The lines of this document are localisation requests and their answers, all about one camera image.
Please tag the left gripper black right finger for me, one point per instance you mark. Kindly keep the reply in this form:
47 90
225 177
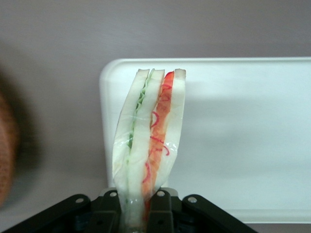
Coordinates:
194 216

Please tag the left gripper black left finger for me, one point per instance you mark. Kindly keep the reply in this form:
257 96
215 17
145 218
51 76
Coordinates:
73 216

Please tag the triangle sandwich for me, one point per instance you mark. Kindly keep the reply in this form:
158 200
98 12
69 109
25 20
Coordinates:
138 145

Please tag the brown wicker basket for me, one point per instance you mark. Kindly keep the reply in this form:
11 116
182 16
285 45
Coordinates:
6 145

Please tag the cream plastic tray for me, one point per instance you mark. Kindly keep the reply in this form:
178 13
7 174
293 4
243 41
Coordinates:
243 121

